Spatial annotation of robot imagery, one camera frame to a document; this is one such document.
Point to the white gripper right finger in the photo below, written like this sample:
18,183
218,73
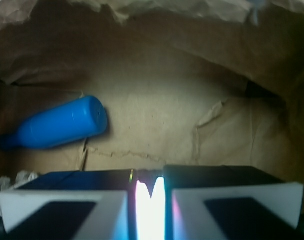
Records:
230,203

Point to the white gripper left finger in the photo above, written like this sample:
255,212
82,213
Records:
87,205

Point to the blue plastic bottle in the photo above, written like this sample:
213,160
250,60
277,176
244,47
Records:
73,121

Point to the crumpled white paper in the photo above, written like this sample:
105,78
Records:
23,177

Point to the brown paper bag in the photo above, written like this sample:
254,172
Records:
184,82

